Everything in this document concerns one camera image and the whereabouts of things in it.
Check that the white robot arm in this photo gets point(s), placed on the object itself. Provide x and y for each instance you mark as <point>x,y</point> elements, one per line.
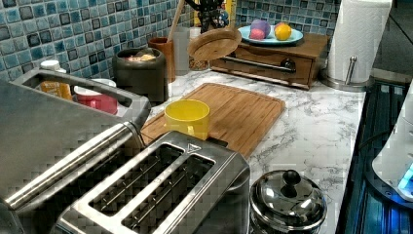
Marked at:
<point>317,137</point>

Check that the orange bottle white cap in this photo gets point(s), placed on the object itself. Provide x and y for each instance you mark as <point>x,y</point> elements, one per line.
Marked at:
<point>55,88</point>

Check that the black drawer handle bar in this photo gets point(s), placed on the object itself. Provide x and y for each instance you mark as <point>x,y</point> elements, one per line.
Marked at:
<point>287,66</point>

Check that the glass jar with granola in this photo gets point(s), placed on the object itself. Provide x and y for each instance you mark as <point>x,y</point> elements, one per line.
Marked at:
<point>194,64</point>

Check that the black canister with packets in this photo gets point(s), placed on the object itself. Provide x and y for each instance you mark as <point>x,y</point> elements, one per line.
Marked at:
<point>142,72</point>

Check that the wooden spoon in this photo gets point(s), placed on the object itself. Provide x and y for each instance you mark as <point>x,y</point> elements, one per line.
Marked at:
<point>176,17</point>

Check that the brown ceramic utensil cup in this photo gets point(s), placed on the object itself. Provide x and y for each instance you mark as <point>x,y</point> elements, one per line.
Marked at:
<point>166,47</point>

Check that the wooden cutting board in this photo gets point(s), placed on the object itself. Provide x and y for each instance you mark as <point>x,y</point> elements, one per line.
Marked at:
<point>239,117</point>

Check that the purple toy fruit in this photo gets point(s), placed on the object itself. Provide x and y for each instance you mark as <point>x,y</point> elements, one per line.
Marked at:
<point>261,24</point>

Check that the stainless toaster oven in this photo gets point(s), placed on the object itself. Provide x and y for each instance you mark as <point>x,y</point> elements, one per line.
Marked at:
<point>54,150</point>

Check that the silver slot toaster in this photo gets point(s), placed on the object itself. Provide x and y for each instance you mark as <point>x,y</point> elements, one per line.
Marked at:
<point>178,184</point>

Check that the light blue plate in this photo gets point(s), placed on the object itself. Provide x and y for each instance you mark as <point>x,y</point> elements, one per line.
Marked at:
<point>271,39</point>

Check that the yellow toy lemon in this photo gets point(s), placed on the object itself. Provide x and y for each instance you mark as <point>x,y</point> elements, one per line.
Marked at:
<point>282,31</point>

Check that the round wooden lid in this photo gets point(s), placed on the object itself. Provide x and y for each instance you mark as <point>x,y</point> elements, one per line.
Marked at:
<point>214,44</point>

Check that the red cup white lid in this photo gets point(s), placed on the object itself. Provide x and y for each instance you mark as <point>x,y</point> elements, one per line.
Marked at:
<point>96,100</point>

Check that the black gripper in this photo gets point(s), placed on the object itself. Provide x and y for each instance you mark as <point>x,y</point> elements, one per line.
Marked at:
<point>209,13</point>

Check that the steel pot with lid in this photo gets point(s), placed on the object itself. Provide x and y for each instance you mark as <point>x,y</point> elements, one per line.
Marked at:
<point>284,202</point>

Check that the steel paper towel holder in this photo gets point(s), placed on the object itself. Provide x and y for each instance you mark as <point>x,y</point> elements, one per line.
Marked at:
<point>347,85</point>

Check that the pink toy fruit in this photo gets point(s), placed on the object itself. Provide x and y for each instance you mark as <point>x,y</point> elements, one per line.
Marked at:
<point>257,34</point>

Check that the grey tumbler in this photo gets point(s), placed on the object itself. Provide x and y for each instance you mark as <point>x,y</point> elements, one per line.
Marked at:
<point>180,43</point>

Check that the yellow cereal box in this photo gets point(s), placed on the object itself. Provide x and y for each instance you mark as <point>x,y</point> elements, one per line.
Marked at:
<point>226,12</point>

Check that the yellow mug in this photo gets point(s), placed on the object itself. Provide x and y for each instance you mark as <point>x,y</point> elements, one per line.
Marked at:
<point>188,116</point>

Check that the wooden drawer box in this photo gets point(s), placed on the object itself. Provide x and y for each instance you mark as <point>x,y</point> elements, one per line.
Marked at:
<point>308,54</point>

